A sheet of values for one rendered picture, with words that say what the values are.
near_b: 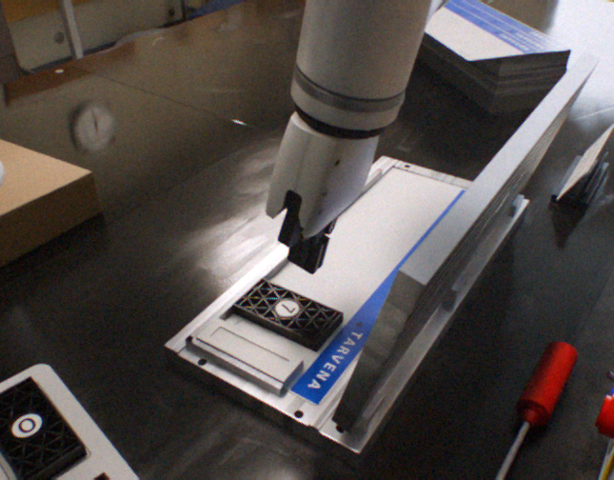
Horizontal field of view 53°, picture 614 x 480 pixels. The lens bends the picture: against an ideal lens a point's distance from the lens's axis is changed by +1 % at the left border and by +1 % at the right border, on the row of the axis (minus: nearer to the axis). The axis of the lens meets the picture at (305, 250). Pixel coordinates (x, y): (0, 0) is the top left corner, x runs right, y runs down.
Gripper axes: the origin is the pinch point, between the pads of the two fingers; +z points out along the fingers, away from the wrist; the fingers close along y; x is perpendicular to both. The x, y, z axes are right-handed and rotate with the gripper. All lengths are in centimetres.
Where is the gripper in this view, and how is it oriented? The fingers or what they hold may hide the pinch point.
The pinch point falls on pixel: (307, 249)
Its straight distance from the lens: 57.3
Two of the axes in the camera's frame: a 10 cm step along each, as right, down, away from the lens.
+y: -5.5, 5.0, -6.7
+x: 8.2, 4.9, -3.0
